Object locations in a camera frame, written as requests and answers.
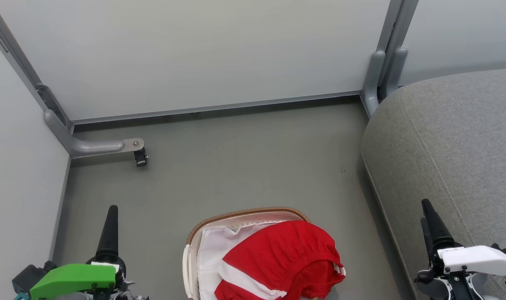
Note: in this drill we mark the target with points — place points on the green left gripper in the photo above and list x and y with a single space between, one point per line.
73 279

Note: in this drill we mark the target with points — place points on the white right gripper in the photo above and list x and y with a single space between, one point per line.
477 258

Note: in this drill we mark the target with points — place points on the red shorts with white stripe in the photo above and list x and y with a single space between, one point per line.
277 254

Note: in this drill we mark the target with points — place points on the grey fabric sofa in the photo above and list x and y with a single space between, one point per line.
444 146

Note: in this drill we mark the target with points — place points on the black caster wheel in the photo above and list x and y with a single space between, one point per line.
140 158

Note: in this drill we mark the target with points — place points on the woven laundry basket white liner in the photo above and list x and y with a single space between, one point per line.
213 246

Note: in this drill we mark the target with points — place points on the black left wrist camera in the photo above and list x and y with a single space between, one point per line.
28 277

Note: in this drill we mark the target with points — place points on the grey partition bottom rail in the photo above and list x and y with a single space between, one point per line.
215 107

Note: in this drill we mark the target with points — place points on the grey partition frame post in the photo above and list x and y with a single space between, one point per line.
15 52
396 25

